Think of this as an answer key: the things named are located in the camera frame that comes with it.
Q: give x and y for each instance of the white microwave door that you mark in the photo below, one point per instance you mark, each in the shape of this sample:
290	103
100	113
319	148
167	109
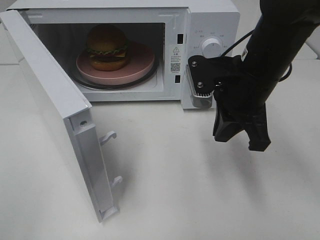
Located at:
65	111

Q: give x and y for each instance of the pink round plate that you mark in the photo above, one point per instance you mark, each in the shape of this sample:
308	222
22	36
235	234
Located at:
141	61

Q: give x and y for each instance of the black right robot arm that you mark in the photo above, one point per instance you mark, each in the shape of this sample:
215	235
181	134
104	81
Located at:
281	31

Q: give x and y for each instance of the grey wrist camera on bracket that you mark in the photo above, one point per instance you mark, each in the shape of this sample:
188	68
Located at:
208	75

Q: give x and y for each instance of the white microwave oven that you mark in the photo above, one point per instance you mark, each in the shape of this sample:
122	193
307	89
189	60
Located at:
173	29

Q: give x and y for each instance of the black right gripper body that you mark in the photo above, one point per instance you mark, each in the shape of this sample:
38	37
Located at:
240	92

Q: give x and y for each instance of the toy burger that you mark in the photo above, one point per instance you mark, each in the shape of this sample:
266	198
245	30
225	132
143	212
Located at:
107	48

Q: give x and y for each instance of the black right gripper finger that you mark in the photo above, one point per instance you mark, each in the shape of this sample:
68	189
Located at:
225	126
257	132

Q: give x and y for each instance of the glass microwave turntable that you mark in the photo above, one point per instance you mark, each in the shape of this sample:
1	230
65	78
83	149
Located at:
77	78

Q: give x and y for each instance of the white upper microwave knob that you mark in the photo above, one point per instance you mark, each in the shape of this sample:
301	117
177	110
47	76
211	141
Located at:
211	47

